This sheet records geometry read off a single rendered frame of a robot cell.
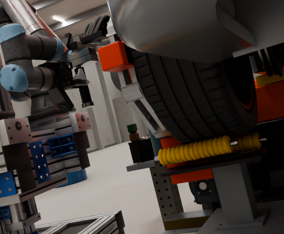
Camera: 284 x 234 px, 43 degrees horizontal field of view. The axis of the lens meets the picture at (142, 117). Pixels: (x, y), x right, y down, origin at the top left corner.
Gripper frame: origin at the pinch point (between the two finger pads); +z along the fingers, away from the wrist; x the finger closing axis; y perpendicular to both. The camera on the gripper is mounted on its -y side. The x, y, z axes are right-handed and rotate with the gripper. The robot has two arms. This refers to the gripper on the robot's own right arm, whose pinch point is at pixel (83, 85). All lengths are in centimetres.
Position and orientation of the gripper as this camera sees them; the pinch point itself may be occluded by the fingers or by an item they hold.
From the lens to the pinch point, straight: 133.4
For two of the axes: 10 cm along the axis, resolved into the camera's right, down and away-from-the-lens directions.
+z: 4.3, -0.8, 9.0
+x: -8.7, 2.3, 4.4
